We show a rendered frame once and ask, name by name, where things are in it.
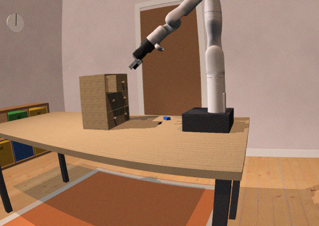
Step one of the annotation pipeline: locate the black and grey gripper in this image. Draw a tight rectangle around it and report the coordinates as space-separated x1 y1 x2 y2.
128 32 164 70

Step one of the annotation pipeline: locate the brown wooden chest of drawers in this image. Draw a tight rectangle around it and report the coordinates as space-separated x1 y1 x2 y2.
79 74 129 130

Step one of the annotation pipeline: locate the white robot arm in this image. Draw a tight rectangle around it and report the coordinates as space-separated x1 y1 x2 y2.
154 0 226 113

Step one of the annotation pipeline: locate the brown wooden drawer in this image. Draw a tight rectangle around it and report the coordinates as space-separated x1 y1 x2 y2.
107 109 120 129
118 90 128 107
105 74 128 92
106 92 118 111
119 105 129 123

